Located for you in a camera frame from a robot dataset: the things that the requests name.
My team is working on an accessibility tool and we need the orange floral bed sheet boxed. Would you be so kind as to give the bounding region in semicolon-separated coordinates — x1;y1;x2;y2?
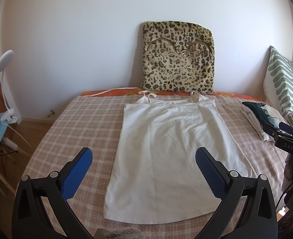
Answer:
80;87;263;101

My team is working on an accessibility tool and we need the leopard print cushion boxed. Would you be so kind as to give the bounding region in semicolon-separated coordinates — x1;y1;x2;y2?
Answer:
142;21;215;94

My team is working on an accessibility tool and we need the dark green folded garment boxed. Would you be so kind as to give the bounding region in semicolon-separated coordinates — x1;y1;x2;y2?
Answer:
242;101;275;127

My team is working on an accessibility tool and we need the white lamp cable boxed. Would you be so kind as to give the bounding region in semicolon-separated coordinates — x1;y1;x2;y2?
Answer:
4;122;35;152

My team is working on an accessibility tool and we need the white clip-on desk lamp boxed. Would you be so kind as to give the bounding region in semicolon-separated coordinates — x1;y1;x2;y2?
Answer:
0;50;18;124

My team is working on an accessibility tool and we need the white camisole top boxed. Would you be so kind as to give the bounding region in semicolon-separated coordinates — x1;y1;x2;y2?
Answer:
103;93;256;224

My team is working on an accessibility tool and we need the white folded clothes stack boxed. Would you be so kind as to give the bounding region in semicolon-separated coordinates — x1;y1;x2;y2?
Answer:
240;104;287;142

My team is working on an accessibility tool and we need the beige checked bed blanket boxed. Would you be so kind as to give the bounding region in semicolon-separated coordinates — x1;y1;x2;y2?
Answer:
24;94;287;234

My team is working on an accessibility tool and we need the green striped white pillow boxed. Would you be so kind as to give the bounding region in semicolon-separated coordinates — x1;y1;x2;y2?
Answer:
263;46;293;126

